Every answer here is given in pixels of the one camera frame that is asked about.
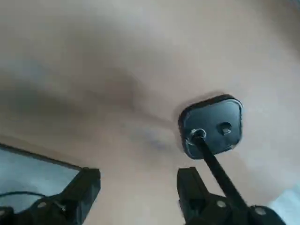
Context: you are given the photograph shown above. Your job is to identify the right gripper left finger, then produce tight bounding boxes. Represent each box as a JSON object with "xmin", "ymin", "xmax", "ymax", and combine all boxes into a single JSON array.
[{"xmin": 0, "ymin": 167, "xmax": 102, "ymax": 225}]

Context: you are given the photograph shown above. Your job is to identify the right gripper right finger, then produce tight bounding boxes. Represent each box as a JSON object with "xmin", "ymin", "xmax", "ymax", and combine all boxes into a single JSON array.
[{"xmin": 177, "ymin": 167, "xmax": 291, "ymax": 225}]

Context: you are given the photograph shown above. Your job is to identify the grey closed laptop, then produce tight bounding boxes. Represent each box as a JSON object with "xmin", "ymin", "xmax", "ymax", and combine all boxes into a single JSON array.
[{"xmin": 0, "ymin": 142, "xmax": 83, "ymax": 208}]

